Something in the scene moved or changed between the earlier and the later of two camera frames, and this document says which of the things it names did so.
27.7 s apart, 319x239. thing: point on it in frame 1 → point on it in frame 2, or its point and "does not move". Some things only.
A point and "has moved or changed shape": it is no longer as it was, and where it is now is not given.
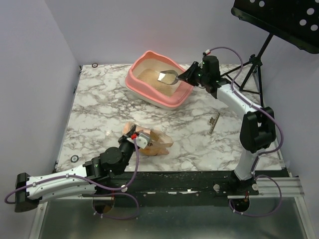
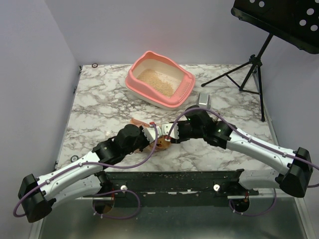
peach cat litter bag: [158, 144] has moved or changed shape
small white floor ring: [75, 158] does not move
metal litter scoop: [169, 76] → [204, 98]
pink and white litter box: [141, 79] does not move
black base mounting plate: [171, 188] does not move
